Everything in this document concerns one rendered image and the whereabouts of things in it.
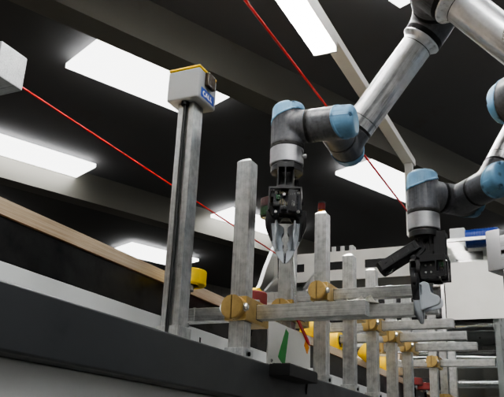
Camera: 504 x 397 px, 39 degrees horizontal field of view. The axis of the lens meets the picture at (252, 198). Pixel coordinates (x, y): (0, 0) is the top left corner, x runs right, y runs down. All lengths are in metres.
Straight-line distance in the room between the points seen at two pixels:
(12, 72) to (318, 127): 1.04
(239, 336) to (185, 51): 3.69
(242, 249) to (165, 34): 3.55
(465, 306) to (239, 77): 2.29
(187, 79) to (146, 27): 3.50
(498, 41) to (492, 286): 2.78
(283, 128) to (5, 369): 0.87
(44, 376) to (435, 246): 0.99
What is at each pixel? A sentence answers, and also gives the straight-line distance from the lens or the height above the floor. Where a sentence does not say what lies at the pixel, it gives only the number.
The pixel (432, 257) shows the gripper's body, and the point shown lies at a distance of 1.67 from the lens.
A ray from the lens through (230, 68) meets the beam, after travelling 5.22.
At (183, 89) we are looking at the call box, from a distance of 1.38.
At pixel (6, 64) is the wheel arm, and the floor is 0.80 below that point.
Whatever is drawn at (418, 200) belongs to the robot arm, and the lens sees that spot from 1.71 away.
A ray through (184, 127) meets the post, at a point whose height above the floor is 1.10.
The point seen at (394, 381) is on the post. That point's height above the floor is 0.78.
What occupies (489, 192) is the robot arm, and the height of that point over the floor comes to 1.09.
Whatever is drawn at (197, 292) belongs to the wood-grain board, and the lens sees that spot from 1.74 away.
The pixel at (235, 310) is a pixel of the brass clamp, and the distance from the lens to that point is 1.46.
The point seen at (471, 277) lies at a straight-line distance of 4.25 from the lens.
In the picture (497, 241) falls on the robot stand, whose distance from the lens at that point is 1.60.
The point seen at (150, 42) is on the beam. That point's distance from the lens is 4.85.
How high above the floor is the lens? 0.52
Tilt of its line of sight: 20 degrees up
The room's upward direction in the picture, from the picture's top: 2 degrees clockwise
